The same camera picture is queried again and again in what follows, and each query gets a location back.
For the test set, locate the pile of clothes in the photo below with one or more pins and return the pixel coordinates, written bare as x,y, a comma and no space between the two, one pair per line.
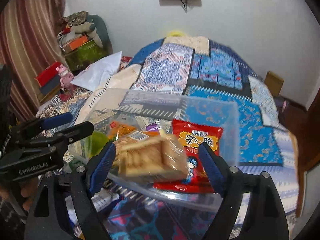
73,25

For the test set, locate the green box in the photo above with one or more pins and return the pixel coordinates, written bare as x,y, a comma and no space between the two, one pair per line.
83,56

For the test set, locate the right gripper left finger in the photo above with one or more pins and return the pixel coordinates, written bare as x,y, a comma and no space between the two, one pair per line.
48,216

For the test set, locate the left hand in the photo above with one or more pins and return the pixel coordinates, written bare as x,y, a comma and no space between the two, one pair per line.
28,193

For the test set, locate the blue white red snack bag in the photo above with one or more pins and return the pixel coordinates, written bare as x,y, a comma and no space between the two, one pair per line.
104,199

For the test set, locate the white pillow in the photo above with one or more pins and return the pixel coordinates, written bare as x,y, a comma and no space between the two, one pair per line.
99,72

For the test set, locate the purple roll snack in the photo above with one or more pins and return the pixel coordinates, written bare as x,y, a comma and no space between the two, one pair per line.
153,127

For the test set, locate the grey box under red box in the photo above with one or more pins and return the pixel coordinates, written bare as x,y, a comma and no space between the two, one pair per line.
50,85

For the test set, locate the orange box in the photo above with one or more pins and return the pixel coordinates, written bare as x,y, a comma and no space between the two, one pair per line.
74,44

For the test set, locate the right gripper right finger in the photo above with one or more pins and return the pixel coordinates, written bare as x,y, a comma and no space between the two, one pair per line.
265,217

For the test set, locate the patchwork bed quilt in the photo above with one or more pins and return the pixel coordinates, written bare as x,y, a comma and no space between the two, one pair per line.
212,97

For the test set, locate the orange snack pack bottom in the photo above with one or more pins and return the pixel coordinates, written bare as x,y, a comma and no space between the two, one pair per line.
118,129

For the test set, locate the pink rabbit toy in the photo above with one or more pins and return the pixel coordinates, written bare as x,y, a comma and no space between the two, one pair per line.
66,77

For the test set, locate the striped red curtain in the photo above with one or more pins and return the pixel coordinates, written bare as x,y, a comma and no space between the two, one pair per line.
29,30

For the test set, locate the clear plastic storage bin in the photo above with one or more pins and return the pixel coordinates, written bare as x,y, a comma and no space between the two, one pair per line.
141,108

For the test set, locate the green kiwi snack pack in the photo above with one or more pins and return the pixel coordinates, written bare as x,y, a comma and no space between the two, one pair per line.
94,144

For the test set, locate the sandwich biscuit pack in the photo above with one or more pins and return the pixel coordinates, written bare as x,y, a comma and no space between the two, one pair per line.
150,158

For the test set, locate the red instant noodle snack bag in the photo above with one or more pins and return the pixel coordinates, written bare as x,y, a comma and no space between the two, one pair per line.
191,136

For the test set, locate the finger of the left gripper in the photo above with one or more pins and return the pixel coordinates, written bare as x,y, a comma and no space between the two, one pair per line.
62,139
32,128

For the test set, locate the cardboard box on floor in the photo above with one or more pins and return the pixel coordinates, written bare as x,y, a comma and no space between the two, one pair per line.
274,83

